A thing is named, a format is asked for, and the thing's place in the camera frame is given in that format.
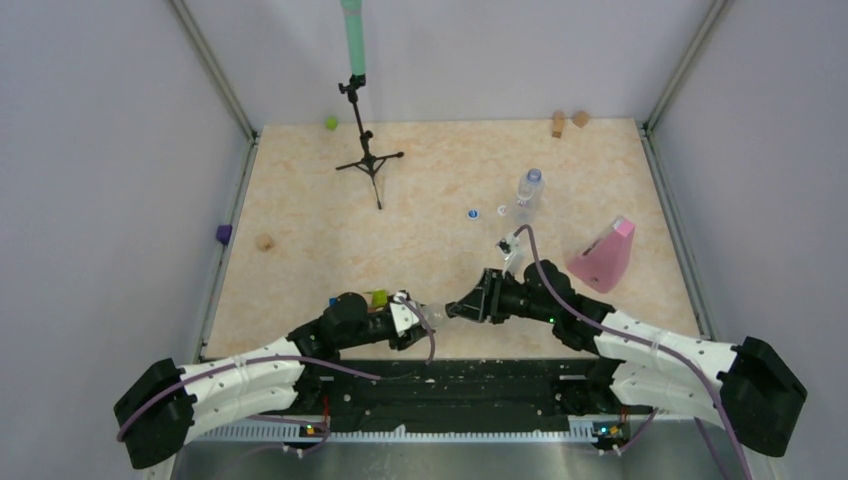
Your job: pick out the wooden cube with cross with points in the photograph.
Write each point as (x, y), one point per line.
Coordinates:
(264, 242)

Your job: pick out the green foam microphone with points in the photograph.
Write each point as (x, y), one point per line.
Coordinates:
(352, 13)

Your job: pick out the small clear bottle black cap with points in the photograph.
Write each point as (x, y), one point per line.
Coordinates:
(436, 315)

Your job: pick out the colourful toy block car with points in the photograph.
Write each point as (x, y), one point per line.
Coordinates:
(375, 299)

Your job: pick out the tall wooden block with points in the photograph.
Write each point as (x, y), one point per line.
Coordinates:
(558, 124)

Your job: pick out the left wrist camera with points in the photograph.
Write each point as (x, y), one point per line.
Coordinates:
(404, 312)

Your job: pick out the purple block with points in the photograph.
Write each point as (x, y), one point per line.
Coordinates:
(223, 234)

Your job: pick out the black tripod stand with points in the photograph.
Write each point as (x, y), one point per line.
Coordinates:
(370, 164)

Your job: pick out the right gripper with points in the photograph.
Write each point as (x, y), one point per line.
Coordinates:
(485, 300)

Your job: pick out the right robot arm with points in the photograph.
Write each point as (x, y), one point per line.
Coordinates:
(747, 387)

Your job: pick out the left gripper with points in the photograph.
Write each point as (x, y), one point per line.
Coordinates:
(407, 338)

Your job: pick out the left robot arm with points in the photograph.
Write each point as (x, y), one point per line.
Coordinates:
(171, 405)

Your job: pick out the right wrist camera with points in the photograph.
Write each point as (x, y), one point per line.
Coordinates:
(512, 253)

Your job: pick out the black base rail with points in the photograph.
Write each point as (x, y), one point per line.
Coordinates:
(457, 396)

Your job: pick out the small wooden cube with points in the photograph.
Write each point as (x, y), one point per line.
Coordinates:
(581, 118)

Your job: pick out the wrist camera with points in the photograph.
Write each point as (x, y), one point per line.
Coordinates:
(512, 253)
(404, 312)

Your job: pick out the clear plastic bottle white cap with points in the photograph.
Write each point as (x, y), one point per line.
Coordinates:
(528, 197)

